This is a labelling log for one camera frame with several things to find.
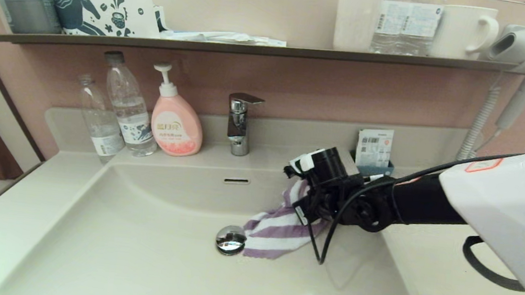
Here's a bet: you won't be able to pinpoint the purple white striped towel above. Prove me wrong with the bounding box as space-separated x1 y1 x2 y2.
240 174 334 265

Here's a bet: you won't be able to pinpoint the chrome faucet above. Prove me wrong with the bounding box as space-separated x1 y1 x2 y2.
223 92 266 159

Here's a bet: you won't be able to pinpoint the beige sink basin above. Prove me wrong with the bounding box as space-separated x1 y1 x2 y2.
0 140 447 295

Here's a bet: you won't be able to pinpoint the blue plastic tray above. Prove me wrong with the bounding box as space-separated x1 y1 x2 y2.
349 149 395 180

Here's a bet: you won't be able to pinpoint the chrome drain stopper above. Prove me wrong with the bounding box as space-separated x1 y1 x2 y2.
214 224 248 258

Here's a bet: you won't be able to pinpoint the pink soap pump bottle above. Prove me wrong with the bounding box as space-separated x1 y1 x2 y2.
145 62 210 159

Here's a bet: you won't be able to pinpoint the flat white plastic packets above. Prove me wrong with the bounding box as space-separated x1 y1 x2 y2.
160 25 288 51

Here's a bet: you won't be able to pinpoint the tall clear water bottle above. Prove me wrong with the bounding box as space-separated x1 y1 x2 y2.
94 50 166 159

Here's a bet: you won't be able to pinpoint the small clear water bottle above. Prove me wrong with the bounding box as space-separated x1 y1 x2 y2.
70 73 131 166

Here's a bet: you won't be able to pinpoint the horse print white pouch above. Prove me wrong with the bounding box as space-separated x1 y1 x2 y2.
41 0 164 44

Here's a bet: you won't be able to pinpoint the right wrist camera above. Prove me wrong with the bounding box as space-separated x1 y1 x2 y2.
283 146 328 182

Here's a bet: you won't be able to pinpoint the brown wall shelf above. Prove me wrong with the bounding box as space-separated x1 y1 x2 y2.
0 14 517 96

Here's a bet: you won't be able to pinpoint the white coiled dryer cord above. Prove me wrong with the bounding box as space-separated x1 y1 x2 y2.
455 70 509 165

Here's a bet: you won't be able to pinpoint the white cup without handle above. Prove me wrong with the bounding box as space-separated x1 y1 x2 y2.
333 0 383 54

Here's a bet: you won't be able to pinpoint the white mug with handle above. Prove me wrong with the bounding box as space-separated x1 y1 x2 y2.
429 2 502 63

